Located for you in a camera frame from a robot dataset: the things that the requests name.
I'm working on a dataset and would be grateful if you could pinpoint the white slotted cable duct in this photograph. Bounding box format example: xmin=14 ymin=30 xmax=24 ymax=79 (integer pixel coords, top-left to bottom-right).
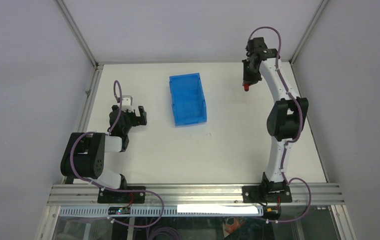
xmin=59 ymin=204 xmax=263 ymax=218

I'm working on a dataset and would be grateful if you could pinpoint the purple cable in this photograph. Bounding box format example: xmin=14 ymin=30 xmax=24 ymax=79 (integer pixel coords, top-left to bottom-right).
xmin=69 ymin=80 xmax=165 ymax=240
xmin=246 ymin=26 xmax=312 ymax=223

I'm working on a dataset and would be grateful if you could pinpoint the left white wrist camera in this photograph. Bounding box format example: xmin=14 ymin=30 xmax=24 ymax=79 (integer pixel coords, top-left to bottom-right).
xmin=119 ymin=95 xmax=135 ymax=113

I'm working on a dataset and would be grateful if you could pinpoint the orange object under table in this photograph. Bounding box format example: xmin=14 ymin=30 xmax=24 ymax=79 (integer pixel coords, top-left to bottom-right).
xmin=223 ymin=217 xmax=246 ymax=237

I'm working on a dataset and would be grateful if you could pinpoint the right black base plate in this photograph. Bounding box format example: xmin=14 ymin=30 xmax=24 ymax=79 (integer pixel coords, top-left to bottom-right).
xmin=242 ymin=185 xmax=293 ymax=204

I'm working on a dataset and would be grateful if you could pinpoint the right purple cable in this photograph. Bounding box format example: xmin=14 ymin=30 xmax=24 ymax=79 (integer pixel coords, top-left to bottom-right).
xmin=246 ymin=26 xmax=312 ymax=223

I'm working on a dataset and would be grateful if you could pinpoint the aluminium frame post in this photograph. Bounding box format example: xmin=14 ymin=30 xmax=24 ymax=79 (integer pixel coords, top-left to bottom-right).
xmin=289 ymin=0 xmax=330 ymax=66
xmin=54 ymin=0 xmax=98 ymax=69

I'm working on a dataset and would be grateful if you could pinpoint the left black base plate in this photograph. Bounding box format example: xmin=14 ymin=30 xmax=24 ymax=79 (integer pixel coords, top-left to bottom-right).
xmin=97 ymin=185 xmax=146 ymax=205

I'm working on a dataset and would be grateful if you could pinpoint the left aluminium frame post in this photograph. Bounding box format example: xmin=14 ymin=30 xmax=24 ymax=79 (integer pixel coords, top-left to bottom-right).
xmin=54 ymin=0 xmax=98 ymax=69

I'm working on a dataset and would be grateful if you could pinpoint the aluminium front rail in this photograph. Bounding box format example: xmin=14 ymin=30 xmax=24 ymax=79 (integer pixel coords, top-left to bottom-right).
xmin=47 ymin=183 xmax=345 ymax=207

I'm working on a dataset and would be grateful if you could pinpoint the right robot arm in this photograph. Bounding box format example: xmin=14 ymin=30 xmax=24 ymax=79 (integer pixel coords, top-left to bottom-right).
xmin=242 ymin=37 xmax=309 ymax=195

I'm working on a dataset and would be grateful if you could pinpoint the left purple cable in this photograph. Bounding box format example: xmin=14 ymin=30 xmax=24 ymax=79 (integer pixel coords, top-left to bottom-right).
xmin=69 ymin=80 xmax=165 ymax=240

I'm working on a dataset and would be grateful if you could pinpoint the right aluminium frame post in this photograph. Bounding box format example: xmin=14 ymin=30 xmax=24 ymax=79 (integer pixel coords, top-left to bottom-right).
xmin=289 ymin=0 xmax=330 ymax=66

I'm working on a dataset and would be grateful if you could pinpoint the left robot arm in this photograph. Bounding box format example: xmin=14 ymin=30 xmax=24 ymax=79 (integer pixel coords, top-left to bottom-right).
xmin=60 ymin=105 xmax=147 ymax=191

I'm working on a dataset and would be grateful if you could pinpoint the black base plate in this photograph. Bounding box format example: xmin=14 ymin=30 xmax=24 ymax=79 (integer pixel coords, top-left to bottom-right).
xmin=242 ymin=185 xmax=293 ymax=204
xmin=97 ymin=185 xmax=146 ymax=205

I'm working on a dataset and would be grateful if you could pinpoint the blue plastic bin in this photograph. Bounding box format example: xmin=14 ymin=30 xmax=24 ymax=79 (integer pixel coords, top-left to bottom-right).
xmin=169 ymin=73 xmax=207 ymax=127

